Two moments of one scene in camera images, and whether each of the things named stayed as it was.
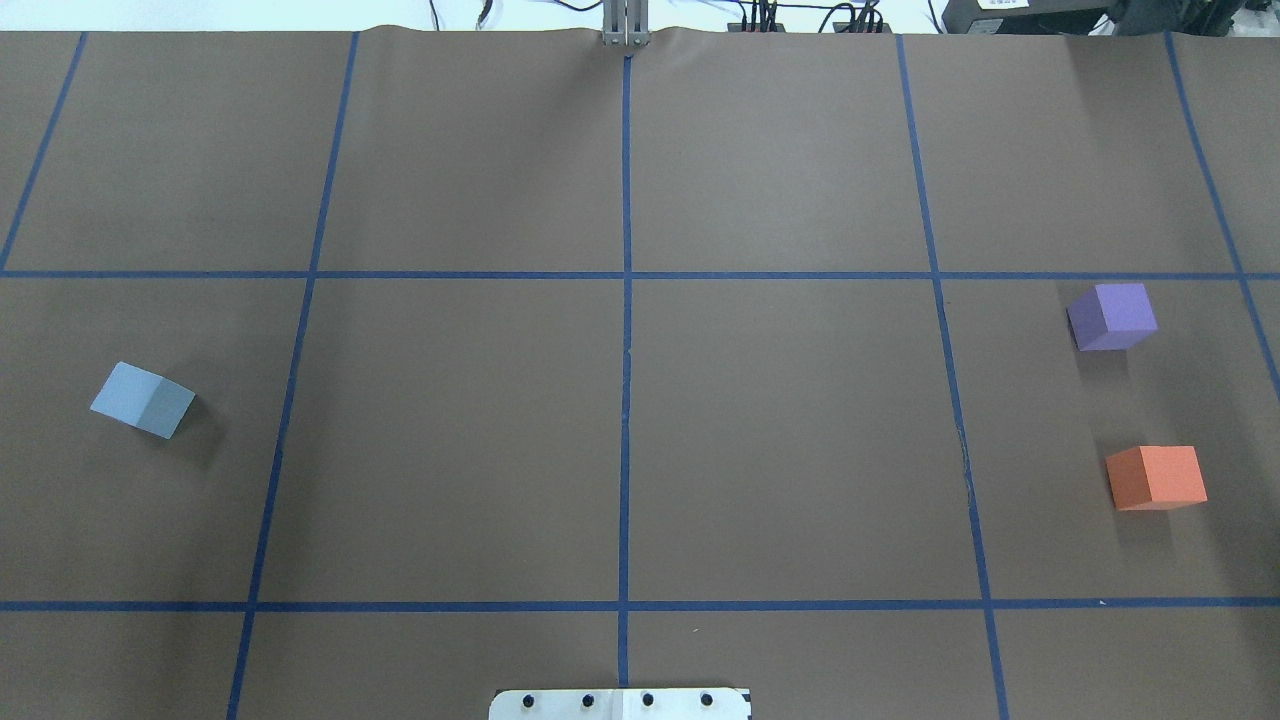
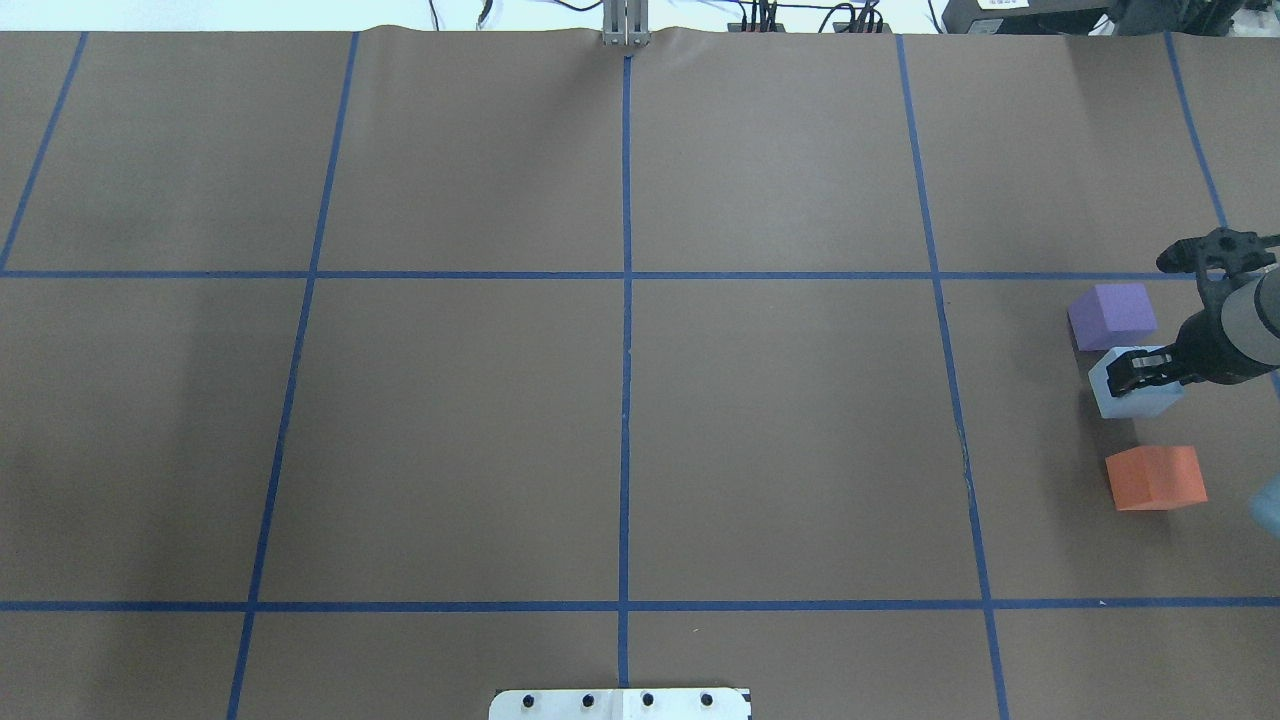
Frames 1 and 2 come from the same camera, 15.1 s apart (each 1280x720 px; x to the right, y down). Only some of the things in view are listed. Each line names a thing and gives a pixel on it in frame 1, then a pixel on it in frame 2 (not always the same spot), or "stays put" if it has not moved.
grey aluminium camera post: x=625 y=23 stays put
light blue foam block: x=150 y=402 to x=1146 y=401
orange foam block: x=1156 y=477 stays put
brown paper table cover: x=352 y=373 stays put
